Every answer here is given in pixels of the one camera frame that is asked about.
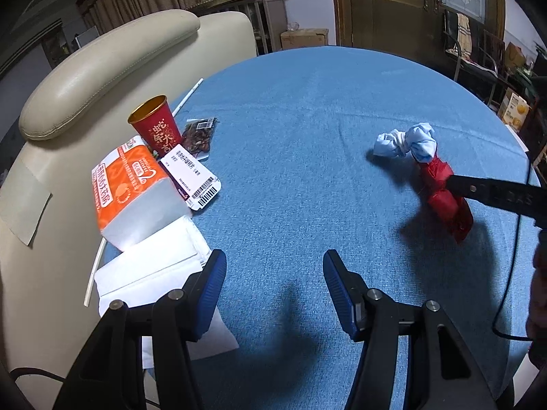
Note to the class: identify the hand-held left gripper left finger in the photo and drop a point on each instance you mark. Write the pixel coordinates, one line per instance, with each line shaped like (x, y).
(211, 294)

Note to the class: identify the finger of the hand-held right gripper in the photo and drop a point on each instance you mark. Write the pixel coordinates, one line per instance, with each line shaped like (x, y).
(491, 190)

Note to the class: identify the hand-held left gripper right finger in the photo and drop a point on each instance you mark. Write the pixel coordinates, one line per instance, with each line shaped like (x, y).
(337, 290)

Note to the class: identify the red cloth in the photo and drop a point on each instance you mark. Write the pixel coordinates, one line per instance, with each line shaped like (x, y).
(444, 205)

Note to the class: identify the white tissue stack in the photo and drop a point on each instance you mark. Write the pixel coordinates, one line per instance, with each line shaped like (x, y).
(149, 260)

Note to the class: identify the orange printed box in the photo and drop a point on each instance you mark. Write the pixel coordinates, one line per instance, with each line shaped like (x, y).
(515, 109)

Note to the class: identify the light blue cloth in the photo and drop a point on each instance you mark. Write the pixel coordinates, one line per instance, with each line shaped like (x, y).
(419, 139)

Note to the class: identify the white barcode card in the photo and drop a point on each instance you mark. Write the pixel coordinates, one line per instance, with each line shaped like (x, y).
(192, 179)

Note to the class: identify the orange and white tissue pack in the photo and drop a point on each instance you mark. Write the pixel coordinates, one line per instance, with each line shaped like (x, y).
(128, 188)

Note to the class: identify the blue tablecloth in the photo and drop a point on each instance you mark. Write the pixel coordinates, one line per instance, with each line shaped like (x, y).
(299, 136)

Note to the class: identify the dark snack packet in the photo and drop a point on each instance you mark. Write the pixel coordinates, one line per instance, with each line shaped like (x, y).
(198, 136)

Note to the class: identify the red paper cup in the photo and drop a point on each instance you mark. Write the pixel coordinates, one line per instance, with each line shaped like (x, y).
(156, 130)

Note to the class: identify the wooden door with glass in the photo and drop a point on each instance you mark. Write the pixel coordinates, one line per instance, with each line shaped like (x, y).
(384, 17)

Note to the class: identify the brown cardboard box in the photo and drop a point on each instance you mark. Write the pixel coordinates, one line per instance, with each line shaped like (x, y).
(303, 38)

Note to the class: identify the cream leather sofa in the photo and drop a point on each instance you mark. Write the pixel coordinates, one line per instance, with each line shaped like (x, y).
(51, 94)

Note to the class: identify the grey radiator cover cabinet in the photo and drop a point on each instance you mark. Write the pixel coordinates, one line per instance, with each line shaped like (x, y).
(273, 21)

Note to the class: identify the metal frame chair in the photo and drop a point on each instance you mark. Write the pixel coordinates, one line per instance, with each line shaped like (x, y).
(470, 64)

